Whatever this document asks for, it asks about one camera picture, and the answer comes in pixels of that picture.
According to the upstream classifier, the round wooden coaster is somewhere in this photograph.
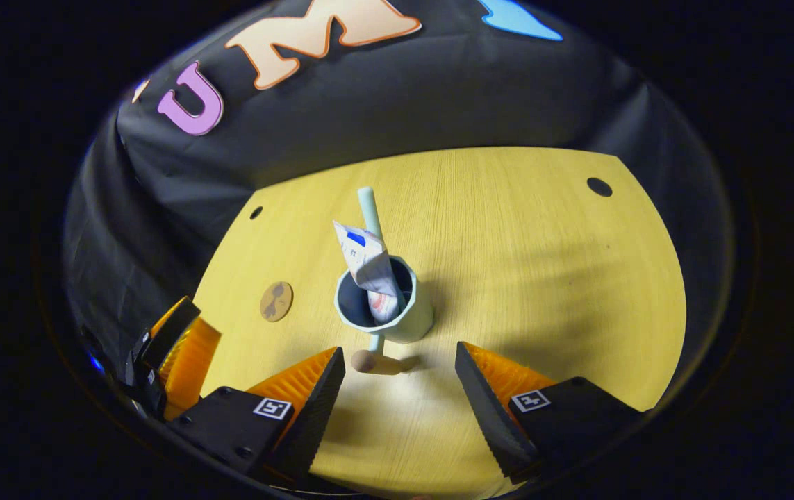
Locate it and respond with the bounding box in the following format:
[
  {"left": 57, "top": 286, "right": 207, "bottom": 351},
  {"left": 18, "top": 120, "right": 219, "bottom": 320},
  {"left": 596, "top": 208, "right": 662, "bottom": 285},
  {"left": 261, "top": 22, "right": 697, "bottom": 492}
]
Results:
[{"left": 260, "top": 281, "right": 295, "bottom": 323}]

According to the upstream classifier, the wooden desktop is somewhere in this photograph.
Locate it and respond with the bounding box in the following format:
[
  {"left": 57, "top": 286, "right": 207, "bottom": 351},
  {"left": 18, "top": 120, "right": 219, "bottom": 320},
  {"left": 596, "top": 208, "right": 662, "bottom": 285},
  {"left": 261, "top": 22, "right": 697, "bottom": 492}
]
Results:
[{"left": 192, "top": 146, "right": 688, "bottom": 498}]

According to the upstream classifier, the white toothpaste tube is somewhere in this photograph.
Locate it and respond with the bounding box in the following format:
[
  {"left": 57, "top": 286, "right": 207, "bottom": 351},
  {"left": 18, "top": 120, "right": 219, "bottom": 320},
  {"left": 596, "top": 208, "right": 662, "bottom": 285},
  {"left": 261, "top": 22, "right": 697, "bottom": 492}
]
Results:
[{"left": 332, "top": 220, "right": 408, "bottom": 324}]

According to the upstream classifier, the pale green toothbrush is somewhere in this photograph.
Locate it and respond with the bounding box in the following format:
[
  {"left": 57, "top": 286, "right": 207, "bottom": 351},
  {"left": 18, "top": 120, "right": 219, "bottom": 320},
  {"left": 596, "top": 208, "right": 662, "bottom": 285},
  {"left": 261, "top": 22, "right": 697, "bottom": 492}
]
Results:
[{"left": 358, "top": 186, "right": 387, "bottom": 240}]

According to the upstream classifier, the grey-blue cup with wooden handle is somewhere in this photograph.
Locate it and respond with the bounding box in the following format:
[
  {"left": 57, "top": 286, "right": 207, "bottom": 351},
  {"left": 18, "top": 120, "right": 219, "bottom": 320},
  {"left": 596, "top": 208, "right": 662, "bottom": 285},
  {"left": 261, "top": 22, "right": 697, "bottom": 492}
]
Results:
[{"left": 335, "top": 255, "right": 435, "bottom": 376}]

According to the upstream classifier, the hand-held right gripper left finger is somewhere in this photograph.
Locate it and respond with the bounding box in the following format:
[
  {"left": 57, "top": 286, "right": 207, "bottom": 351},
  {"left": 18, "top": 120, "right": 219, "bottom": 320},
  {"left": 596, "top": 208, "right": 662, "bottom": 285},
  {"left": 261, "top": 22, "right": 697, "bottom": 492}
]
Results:
[{"left": 167, "top": 346, "right": 347, "bottom": 481}]

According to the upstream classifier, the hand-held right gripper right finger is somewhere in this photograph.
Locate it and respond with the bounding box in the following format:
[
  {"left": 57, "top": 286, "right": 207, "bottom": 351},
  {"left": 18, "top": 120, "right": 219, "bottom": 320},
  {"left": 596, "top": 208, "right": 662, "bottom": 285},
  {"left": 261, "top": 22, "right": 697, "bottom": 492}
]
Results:
[{"left": 454, "top": 340, "right": 644, "bottom": 485}]

